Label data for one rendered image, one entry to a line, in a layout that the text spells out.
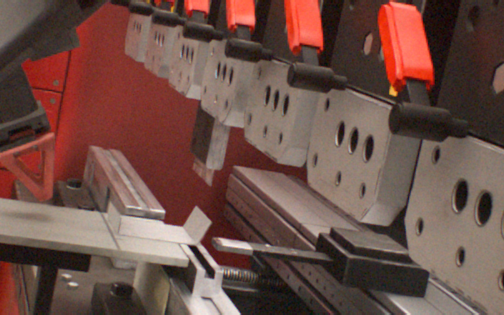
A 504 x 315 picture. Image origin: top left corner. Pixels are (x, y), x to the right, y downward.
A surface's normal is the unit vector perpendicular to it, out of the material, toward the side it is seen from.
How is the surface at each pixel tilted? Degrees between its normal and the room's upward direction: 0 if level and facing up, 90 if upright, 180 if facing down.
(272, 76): 90
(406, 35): 39
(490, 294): 90
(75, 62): 90
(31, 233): 0
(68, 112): 90
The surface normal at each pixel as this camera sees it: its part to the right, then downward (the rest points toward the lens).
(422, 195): -0.95, -0.16
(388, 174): 0.24, 0.18
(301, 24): 0.31, -0.64
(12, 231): 0.20, -0.97
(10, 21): -0.05, -0.08
